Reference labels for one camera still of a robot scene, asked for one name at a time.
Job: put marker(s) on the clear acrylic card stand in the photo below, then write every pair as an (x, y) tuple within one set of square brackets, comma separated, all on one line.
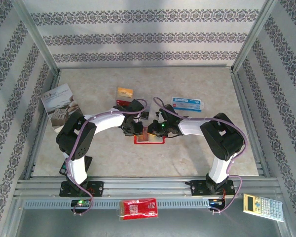
[(140, 95)]

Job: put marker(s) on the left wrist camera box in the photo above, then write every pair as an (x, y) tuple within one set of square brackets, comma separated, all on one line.
[(137, 120)]

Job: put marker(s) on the red packaged box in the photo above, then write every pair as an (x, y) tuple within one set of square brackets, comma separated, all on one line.
[(138, 208)]

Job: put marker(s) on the gold card in stand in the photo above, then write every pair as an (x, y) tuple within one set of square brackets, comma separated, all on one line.
[(125, 92)]

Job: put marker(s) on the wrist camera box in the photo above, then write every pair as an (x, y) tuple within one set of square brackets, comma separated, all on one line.
[(159, 114), (137, 120)]

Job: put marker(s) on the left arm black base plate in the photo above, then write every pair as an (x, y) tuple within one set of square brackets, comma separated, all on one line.
[(96, 188)]

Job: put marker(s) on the black calculator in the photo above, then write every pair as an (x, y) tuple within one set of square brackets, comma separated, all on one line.
[(63, 170)]

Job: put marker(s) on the red card in stand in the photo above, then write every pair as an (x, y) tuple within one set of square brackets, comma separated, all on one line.
[(123, 101)]

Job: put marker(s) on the white photo book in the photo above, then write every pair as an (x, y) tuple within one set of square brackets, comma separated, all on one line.
[(59, 103)]

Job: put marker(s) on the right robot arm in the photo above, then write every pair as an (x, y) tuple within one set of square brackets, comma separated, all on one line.
[(190, 127)]

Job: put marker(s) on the orange credit card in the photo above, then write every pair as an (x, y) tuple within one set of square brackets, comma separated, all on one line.
[(144, 134)]

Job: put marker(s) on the aluminium frame rail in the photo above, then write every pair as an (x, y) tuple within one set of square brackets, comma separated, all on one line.
[(145, 66), (54, 82), (243, 98)]

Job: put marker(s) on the wide aluminium extrusion rail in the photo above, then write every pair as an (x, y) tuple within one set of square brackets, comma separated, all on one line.
[(148, 187)]

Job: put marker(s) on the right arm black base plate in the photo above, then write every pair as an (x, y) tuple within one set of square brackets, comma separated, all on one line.
[(197, 188)]

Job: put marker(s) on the blue white ruler set package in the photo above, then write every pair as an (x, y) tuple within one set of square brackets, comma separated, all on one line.
[(185, 103)]

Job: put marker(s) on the aluminium frame post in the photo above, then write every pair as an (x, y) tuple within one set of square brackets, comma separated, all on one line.
[(252, 34), (36, 34)]

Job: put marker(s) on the red card holder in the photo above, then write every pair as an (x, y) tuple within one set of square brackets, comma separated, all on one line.
[(138, 142)]

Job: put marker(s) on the black VIP card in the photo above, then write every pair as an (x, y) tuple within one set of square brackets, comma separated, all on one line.
[(145, 115)]

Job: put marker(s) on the yellow scientific calculator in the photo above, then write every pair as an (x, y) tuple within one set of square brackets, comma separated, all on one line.
[(261, 207)]

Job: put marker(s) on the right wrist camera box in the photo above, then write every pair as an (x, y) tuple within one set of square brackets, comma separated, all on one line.
[(159, 114)]

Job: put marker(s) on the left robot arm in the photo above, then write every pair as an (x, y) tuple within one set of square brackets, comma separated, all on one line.
[(108, 122)]

